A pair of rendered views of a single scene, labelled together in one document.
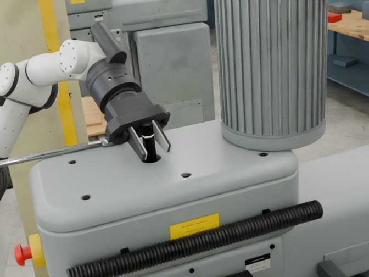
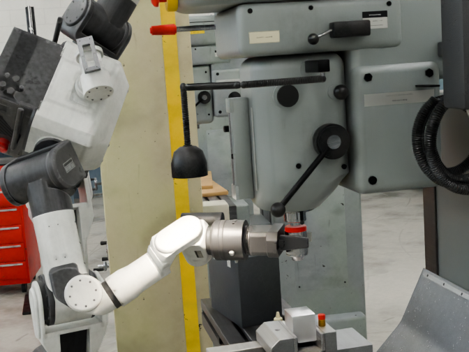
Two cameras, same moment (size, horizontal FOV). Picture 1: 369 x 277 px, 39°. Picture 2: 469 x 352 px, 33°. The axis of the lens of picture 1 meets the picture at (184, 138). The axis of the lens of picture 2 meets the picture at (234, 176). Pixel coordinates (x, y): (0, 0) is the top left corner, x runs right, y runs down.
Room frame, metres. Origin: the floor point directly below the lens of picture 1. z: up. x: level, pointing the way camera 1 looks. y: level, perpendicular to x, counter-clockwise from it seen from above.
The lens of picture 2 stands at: (-0.78, 0.02, 1.62)
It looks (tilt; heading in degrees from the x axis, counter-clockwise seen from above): 8 degrees down; 6
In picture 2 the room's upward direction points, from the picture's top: 4 degrees counter-clockwise
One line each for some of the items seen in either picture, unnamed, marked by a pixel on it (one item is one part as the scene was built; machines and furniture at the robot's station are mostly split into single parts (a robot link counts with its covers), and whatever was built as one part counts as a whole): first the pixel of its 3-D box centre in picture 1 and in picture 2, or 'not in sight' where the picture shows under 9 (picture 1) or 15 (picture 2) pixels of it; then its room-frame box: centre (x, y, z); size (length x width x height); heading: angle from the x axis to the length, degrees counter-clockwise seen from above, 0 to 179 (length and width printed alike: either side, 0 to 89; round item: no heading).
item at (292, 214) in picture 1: (201, 240); not in sight; (0.74, -0.01, 1.79); 0.45 x 0.04 x 0.04; 108
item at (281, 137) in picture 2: not in sight; (292, 131); (0.87, 0.06, 1.47); 0.21 x 0.19 x 0.32; 18
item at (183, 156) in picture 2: not in sight; (188, 160); (0.76, 0.27, 1.44); 0.07 x 0.07 x 0.06
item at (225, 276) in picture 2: not in sight; (243, 279); (1.32, 0.23, 1.03); 0.22 x 0.12 x 0.20; 28
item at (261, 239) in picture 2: not in sight; (254, 241); (0.88, 0.15, 1.24); 0.13 x 0.12 x 0.10; 173
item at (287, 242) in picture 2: not in sight; (293, 243); (0.84, 0.07, 1.24); 0.06 x 0.02 x 0.03; 83
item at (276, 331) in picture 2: not in sight; (276, 338); (0.86, 0.12, 1.02); 0.12 x 0.06 x 0.04; 18
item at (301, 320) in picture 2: not in sight; (300, 324); (0.88, 0.07, 1.05); 0.06 x 0.05 x 0.06; 18
